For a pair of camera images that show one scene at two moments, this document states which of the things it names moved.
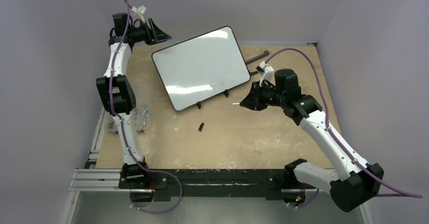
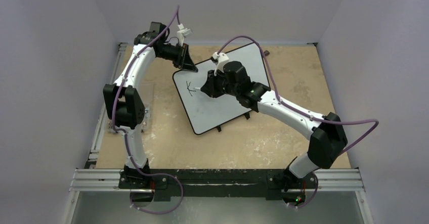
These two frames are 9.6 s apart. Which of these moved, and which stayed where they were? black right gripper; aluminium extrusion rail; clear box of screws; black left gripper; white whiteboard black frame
Moved: black left gripper; black right gripper; white whiteboard black frame
Stayed: aluminium extrusion rail; clear box of screws
